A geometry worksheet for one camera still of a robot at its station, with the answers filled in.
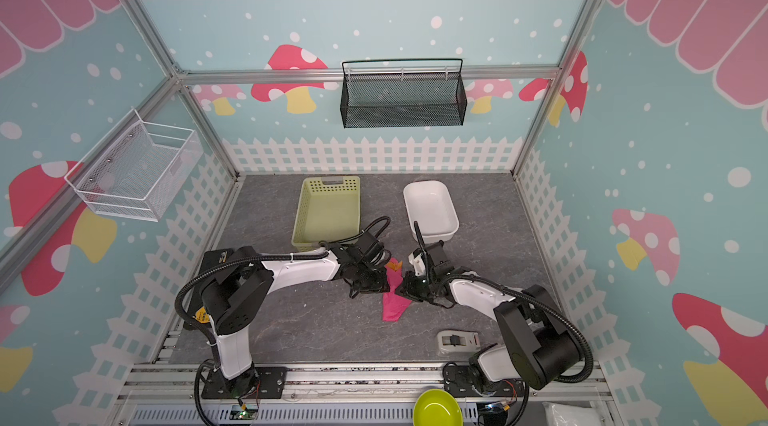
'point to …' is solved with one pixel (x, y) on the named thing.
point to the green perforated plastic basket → (328, 209)
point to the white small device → (458, 342)
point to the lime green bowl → (435, 407)
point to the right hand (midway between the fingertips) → (395, 290)
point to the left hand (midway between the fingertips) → (386, 294)
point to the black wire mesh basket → (403, 93)
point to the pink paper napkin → (394, 303)
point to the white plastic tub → (430, 205)
